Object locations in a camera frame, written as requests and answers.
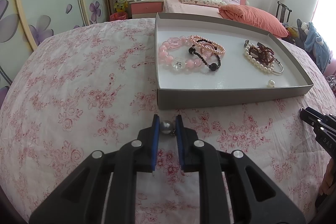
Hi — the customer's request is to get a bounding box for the dark red bead necklace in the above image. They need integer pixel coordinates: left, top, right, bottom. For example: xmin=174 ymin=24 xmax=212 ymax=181
xmin=248 ymin=44 xmax=277 ymax=64

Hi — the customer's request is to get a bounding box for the folded salmon duvet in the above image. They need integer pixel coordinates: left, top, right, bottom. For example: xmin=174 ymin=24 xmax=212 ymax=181
xmin=219 ymin=5 xmax=289 ymax=38

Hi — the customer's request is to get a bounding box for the black bead bracelet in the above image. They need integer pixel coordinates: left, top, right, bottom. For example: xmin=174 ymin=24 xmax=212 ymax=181
xmin=187 ymin=39 xmax=222 ymax=72

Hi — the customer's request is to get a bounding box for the thin silver hoop bangle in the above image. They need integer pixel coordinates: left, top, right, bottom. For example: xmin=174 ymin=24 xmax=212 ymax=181
xmin=270 ymin=59 xmax=284 ymax=75

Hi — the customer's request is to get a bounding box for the pink crystal bead bracelet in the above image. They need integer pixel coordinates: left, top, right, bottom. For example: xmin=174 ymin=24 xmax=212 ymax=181
xmin=158 ymin=35 xmax=214 ymax=72

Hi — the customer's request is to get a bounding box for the blue plush robe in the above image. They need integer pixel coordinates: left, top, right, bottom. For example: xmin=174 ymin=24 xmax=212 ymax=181
xmin=304 ymin=22 xmax=331 ymax=73

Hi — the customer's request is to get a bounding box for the pink bed mattress sheet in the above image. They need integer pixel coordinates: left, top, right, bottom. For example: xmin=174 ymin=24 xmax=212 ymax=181
xmin=163 ymin=0 xmax=222 ymax=18

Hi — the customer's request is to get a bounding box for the pink pearl bracelet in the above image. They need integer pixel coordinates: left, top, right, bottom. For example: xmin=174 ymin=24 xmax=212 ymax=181
xmin=190 ymin=34 xmax=227 ymax=57

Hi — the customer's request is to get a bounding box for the grey cardboard tray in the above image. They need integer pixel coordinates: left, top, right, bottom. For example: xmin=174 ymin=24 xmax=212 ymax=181
xmin=155 ymin=13 xmax=313 ymax=110

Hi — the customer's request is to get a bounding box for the dark wooden chair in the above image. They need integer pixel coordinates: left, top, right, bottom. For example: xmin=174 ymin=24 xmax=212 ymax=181
xmin=276 ymin=1 xmax=292 ymax=23

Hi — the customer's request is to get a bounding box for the red waste bin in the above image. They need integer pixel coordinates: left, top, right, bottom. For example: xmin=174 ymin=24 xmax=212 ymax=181
xmin=109 ymin=11 xmax=128 ymax=21

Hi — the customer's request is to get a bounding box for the white pearl earring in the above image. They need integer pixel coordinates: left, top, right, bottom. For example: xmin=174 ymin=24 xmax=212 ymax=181
xmin=159 ymin=121 xmax=175 ymax=136

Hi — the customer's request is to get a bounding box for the pink beige nightstand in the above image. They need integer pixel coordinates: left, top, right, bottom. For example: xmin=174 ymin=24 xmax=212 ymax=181
xmin=129 ymin=0 xmax=163 ymax=19

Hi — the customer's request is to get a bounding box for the pink floral bedsheet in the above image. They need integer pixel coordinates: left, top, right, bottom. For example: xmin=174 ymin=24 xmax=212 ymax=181
xmin=1 ymin=19 xmax=335 ymax=221

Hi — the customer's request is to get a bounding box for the silver cuff bangle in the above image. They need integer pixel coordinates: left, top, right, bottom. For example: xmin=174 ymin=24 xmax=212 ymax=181
xmin=244 ymin=40 xmax=265 ymax=49

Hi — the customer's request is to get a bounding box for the right hand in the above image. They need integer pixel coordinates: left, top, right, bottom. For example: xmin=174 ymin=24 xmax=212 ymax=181
xmin=318 ymin=158 xmax=335 ymax=196

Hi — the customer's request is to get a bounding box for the white pearl bracelet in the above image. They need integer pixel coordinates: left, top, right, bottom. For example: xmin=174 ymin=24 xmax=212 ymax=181
xmin=243 ymin=44 xmax=274 ymax=74

